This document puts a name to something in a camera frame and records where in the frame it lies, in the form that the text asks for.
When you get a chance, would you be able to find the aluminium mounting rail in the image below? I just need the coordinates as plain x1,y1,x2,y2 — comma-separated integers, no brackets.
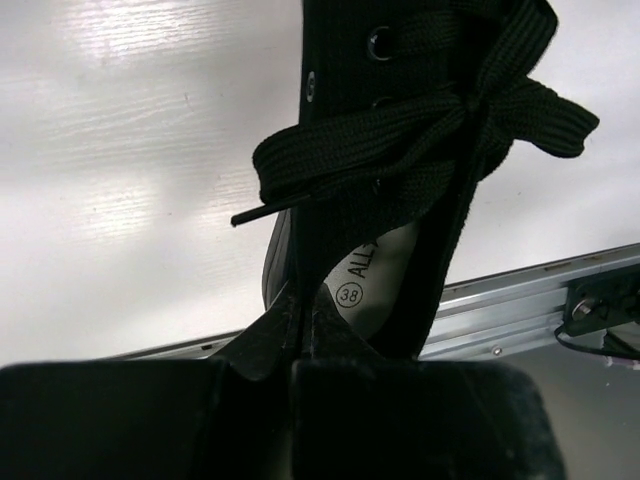
114,242,640,364

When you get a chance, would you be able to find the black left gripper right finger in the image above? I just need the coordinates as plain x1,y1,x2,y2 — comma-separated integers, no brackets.
300,287,381,360

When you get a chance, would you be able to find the all-black lace sneaker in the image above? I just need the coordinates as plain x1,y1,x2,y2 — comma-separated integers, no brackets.
231,1,599,358

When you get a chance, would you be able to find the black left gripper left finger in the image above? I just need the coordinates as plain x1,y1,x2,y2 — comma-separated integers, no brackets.
219,281,301,380

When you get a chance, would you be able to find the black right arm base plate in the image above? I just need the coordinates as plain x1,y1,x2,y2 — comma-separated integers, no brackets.
554,267,639,362

